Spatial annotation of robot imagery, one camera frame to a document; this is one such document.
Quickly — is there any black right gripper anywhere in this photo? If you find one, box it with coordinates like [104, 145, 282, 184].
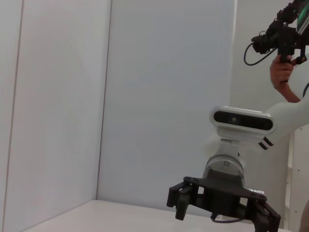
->
[166, 168, 282, 232]

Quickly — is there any black video camera rig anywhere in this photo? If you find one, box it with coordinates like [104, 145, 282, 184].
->
[251, 0, 309, 67]

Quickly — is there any person's forearm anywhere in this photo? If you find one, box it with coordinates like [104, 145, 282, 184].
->
[271, 81, 302, 103]

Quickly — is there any person's hand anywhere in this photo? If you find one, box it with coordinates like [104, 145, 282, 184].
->
[269, 56, 295, 85]

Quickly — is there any dark brown rounded object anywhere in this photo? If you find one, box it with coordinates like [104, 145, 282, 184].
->
[298, 200, 309, 232]

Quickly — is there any white perforated panel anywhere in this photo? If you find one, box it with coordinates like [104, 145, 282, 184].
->
[284, 125, 309, 232]

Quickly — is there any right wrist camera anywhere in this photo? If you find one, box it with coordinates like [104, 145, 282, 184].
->
[209, 105, 276, 145]

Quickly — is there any black camera rig cable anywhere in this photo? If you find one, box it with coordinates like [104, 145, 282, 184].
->
[243, 41, 278, 66]

